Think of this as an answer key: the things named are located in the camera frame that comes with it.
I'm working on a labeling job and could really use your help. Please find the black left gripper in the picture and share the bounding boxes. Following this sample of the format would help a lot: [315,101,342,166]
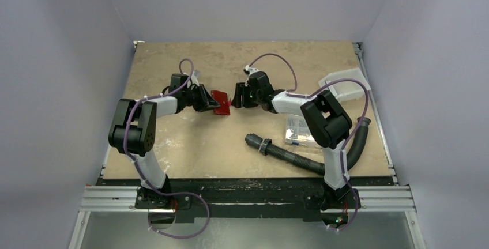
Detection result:
[183,84,219,112]

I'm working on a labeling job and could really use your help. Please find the red leather card holder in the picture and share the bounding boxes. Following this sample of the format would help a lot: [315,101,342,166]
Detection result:
[211,90,231,116]

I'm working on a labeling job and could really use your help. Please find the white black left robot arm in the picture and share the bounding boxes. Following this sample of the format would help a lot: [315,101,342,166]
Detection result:
[108,73,220,208]

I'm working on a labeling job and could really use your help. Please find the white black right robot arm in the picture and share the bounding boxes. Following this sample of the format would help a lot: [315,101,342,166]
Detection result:
[231,69,353,207]

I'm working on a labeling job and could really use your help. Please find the clear plastic screw box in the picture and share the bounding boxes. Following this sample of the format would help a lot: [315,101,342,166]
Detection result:
[285,114,320,148]

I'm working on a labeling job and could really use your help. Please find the white plastic tray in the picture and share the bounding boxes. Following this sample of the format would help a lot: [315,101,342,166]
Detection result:
[318,68,371,102]

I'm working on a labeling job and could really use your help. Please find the black corrugated hose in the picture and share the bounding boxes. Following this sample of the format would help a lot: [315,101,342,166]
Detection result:
[244,116,372,176]

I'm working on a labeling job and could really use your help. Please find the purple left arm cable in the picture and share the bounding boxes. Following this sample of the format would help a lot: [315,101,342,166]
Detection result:
[123,58,211,240]

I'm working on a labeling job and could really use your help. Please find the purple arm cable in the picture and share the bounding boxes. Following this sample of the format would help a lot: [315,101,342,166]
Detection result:
[123,58,211,240]
[246,52,371,233]

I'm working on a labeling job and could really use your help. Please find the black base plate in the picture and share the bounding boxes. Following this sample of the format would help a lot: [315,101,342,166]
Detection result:
[135,177,361,225]

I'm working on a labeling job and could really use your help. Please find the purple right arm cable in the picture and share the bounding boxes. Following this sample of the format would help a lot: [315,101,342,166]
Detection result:
[246,52,371,233]

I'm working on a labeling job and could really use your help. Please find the aluminium frame rail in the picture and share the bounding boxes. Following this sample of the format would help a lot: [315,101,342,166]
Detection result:
[80,186,416,213]

